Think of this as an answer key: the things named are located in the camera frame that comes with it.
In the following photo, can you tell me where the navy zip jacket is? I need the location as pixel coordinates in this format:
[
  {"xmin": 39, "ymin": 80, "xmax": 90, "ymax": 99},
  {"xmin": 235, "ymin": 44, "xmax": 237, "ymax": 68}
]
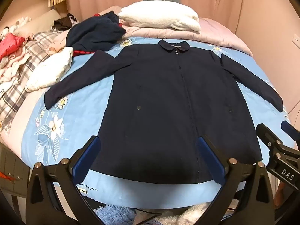
[{"xmin": 44, "ymin": 39, "xmax": 284, "ymax": 185}]

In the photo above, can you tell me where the pile of light clothes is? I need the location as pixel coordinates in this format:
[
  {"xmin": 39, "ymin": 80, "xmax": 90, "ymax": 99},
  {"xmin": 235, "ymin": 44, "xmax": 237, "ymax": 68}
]
[{"xmin": 0, "ymin": 16, "xmax": 68, "ymax": 85}]

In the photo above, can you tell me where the plaid cloth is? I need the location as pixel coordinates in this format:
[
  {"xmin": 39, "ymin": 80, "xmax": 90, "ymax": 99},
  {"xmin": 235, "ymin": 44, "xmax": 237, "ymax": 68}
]
[{"xmin": 0, "ymin": 31, "xmax": 59, "ymax": 132}]

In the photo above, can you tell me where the black crumpled garment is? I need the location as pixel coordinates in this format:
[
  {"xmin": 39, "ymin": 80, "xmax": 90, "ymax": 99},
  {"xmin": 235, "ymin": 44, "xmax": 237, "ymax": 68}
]
[{"xmin": 53, "ymin": 13, "xmax": 79, "ymax": 31}]

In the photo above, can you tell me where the white fluffy blanket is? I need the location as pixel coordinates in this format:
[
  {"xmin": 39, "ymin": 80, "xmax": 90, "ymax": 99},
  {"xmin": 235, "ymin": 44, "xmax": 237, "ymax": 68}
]
[{"xmin": 117, "ymin": 0, "xmax": 202, "ymax": 33}]

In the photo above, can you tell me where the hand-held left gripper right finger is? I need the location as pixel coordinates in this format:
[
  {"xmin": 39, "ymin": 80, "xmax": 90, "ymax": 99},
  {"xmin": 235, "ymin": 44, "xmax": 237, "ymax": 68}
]
[{"xmin": 197, "ymin": 135, "xmax": 275, "ymax": 225}]

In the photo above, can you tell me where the fluffy blue white rug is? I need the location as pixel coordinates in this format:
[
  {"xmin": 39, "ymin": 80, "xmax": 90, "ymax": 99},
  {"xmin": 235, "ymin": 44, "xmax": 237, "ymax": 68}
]
[{"xmin": 93, "ymin": 203, "xmax": 219, "ymax": 225}]

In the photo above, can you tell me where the navy garment with red lining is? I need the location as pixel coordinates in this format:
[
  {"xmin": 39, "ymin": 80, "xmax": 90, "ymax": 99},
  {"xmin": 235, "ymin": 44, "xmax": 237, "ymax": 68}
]
[{"xmin": 66, "ymin": 12, "xmax": 127, "ymax": 57}]

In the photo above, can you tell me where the grey bedside cabinet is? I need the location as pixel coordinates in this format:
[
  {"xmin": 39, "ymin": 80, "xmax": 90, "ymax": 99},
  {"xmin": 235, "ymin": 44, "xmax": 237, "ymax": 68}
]
[{"xmin": 0, "ymin": 143, "xmax": 31, "ymax": 216}]

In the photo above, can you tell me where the pink quilt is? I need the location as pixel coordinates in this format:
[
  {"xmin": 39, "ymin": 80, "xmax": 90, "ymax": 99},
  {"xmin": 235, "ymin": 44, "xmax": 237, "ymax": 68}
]
[{"xmin": 100, "ymin": 6, "xmax": 254, "ymax": 57}]

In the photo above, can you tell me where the white padded garment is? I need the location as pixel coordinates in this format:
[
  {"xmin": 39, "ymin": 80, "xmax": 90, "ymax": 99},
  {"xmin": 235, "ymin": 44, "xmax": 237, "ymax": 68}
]
[{"xmin": 25, "ymin": 46, "xmax": 74, "ymax": 92}]

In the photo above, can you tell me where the red puffer garment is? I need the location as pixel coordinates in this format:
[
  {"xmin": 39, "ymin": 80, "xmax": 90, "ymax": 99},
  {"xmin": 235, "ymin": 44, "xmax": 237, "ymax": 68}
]
[{"xmin": 0, "ymin": 33, "xmax": 26, "ymax": 60}]

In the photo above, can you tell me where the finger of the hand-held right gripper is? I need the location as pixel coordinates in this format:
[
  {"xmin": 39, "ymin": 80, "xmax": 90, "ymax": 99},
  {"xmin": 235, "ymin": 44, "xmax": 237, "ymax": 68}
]
[
  {"xmin": 255, "ymin": 123, "xmax": 283, "ymax": 149},
  {"xmin": 281, "ymin": 120, "xmax": 300, "ymax": 151}
]

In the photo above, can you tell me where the blue floral bedsheet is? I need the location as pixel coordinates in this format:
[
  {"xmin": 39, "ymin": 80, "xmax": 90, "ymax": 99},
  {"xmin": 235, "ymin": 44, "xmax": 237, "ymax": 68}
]
[{"xmin": 21, "ymin": 37, "xmax": 297, "ymax": 210}]

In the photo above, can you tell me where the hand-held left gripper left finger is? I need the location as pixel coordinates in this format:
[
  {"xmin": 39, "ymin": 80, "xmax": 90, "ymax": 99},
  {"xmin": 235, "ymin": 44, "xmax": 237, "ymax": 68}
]
[{"xmin": 26, "ymin": 135, "xmax": 106, "ymax": 225}]

